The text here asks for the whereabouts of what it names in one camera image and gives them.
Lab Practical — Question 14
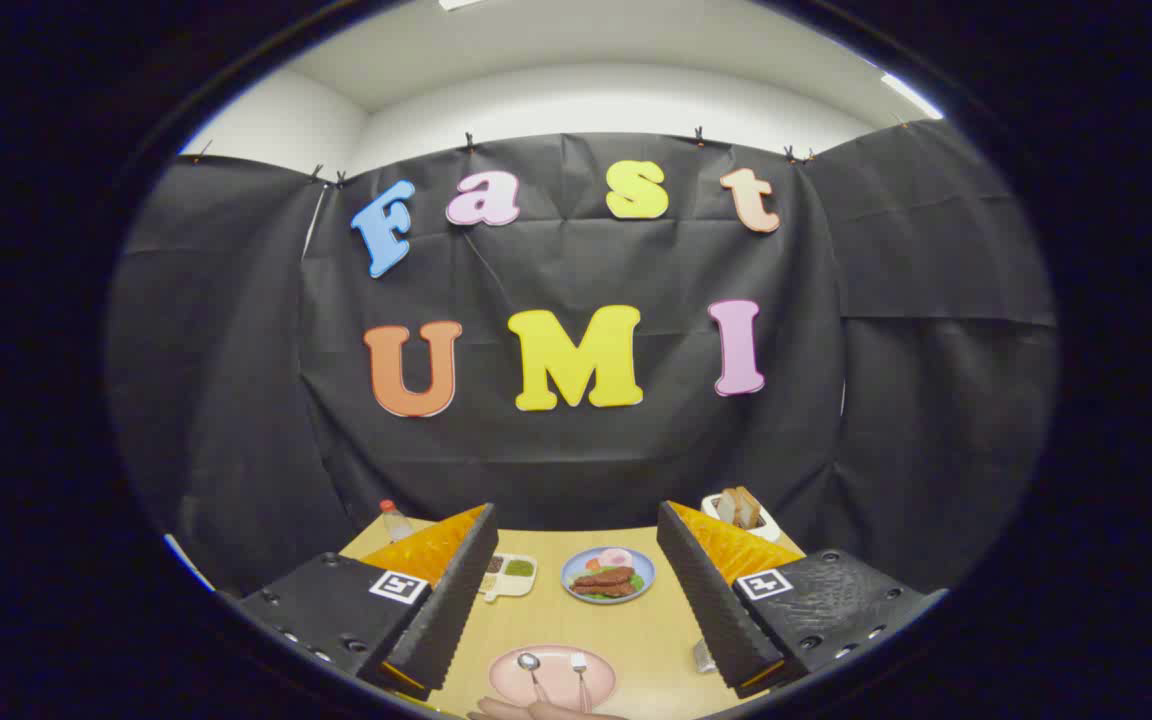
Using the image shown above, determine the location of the white toaster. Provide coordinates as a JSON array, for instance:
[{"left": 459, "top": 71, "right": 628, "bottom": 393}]
[{"left": 701, "top": 493, "right": 782, "bottom": 543}]

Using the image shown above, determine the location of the black backdrop cloth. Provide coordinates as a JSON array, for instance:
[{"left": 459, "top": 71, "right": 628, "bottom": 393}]
[{"left": 106, "top": 120, "right": 1059, "bottom": 601}]

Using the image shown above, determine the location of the blue plate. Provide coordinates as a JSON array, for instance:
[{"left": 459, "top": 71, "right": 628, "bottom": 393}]
[{"left": 561, "top": 546, "right": 656, "bottom": 605}]

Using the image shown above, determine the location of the white divided bean tray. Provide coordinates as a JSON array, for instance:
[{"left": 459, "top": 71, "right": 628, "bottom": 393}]
[{"left": 481, "top": 553, "right": 539, "bottom": 603}]

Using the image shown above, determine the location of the pink plate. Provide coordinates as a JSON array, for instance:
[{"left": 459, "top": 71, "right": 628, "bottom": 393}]
[{"left": 488, "top": 645, "right": 618, "bottom": 713}]

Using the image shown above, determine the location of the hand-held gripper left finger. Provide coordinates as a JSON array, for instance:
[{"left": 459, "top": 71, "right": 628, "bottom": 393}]
[{"left": 236, "top": 503, "right": 499, "bottom": 701}]

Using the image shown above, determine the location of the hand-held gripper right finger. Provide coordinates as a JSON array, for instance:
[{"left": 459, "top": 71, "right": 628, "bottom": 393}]
[{"left": 656, "top": 500, "right": 947, "bottom": 701}]

